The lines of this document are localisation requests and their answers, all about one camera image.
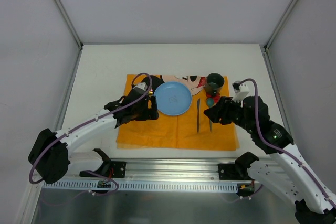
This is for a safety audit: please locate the teal plastic spoon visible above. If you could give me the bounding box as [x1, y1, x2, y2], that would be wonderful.
[205, 98, 215, 133]

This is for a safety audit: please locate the blue plastic knife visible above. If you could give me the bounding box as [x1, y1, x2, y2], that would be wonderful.
[196, 98, 201, 133]

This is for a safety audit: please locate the light blue plate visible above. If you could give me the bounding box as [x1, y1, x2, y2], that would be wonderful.
[154, 82, 193, 116]

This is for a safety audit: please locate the orange cartoon cloth placemat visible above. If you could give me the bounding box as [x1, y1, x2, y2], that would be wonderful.
[116, 75, 240, 151]

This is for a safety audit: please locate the dark green mug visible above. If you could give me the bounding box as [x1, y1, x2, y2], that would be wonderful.
[204, 73, 225, 98]

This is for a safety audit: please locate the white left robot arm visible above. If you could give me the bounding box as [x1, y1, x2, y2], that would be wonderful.
[28, 87, 159, 184]

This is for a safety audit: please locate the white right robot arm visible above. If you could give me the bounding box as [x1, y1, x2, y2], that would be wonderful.
[204, 97, 335, 223]

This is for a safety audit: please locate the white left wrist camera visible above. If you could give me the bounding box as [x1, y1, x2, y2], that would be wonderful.
[132, 82, 148, 95]

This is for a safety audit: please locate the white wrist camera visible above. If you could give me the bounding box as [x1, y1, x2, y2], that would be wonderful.
[132, 82, 148, 95]
[232, 81, 250, 102]

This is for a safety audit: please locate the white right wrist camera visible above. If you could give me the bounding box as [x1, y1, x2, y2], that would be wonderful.
[232, 81, 250, 102]

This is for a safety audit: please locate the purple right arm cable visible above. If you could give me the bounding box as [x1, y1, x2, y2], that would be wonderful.
[220, 78, 336, 209]

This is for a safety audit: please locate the aluminium front rail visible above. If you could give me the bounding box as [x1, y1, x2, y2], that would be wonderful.
[60, 157, 287, 183]

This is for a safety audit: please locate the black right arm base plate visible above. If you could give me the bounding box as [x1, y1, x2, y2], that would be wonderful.
[218, 163, 251, 180]

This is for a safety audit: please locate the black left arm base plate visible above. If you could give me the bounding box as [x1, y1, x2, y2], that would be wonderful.
[79, 160, 127, 178]

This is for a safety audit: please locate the white slotted cable duct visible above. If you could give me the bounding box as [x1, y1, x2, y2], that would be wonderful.
[43, 179, 238, 193]

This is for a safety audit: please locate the right aluminium frame post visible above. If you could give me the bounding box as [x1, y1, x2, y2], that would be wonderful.
[263, 0, 299, 52]

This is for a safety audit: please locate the aluminium frame post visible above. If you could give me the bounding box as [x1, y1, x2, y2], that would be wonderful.
[52, 0, 83, 50]
[263, 0, 299, 52]

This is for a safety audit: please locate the left aluminium frame post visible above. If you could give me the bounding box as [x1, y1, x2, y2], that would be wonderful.
[52, 0, 83, 50]

